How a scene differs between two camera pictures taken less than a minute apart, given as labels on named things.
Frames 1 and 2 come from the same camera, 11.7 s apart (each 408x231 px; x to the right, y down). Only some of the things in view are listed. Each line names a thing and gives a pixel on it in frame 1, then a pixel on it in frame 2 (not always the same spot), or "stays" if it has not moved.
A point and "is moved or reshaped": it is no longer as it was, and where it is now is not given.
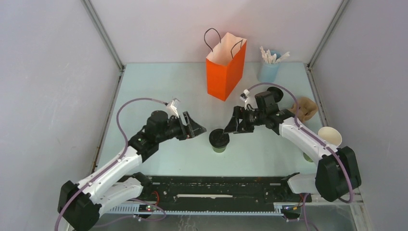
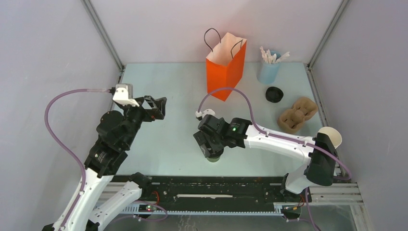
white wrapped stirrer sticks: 270,58 stays
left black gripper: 192,130 to 151,113
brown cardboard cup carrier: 308,108 stays
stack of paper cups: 330,135 stays
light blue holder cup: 267,72 stays
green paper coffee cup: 219,150 is moved or reshaped
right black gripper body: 252,118 to 214,143
